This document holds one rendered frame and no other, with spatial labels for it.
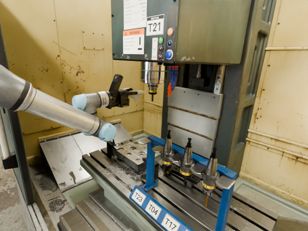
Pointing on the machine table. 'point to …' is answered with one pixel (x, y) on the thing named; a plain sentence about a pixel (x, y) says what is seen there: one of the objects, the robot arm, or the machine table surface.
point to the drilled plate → (137, 165)
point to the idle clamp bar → (183, 177)
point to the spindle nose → (153, 73)
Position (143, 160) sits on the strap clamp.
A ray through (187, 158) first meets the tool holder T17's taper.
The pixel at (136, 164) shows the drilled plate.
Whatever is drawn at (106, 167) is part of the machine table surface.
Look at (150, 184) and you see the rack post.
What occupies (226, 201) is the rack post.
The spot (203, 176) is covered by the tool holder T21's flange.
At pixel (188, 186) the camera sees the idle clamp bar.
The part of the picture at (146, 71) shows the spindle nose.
